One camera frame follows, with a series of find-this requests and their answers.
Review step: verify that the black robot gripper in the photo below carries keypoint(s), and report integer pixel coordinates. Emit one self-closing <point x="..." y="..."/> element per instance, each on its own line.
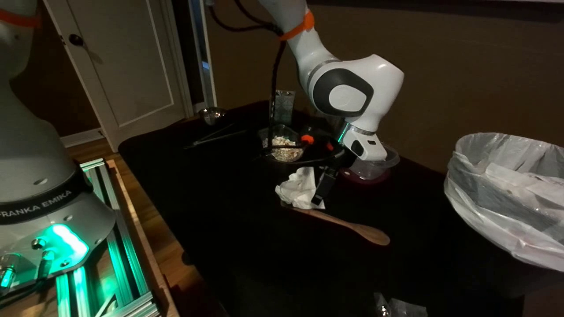
<point x="346" y="155"/>

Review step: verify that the wooden spoon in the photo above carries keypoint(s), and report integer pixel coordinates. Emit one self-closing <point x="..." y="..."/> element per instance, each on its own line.
<point x="359" y="229"/>

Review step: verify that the round clear plastic container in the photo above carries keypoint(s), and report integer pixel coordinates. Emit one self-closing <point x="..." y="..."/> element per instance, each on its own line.
<point x="376" y="168"/>

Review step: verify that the rectangular clear food container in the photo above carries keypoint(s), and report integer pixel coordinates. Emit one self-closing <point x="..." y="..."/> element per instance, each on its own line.
<point x="285" y="150"/>

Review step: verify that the crumpled white napkin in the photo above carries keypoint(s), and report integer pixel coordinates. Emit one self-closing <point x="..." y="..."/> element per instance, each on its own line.
<point x="300" y="187"/>

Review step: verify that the patterned tissue box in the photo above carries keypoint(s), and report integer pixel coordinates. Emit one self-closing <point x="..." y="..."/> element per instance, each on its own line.
<point x="285" y="106"/>

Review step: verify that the metal tongs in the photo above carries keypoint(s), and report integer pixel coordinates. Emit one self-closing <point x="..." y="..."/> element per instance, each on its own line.
<point x="218" y="138"/>

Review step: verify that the small glass bowl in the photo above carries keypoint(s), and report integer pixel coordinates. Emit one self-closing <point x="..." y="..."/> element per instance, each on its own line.
<point x="212" y="115"/>

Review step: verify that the crumpled plastic wrapper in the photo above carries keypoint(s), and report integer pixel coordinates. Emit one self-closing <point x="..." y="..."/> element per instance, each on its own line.
<point x="399" y="307"/>

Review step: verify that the trash bin with white bag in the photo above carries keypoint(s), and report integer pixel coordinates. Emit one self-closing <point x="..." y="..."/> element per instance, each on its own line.
<point x="505" y="194"/>

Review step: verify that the wooden side board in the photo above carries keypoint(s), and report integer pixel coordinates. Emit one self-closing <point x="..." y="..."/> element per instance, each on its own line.
<point x="147" y="252"/>

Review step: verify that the white panel door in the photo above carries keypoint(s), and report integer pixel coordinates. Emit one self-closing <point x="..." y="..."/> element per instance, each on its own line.
<point x="129" y="64"/>

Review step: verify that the black door knob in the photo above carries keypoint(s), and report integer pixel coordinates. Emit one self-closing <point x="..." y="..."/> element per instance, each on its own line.
<point x="75" y="39"/>

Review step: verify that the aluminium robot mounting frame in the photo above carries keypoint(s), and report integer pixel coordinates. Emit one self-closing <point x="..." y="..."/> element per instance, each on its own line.
<point x="126" y="275"/>

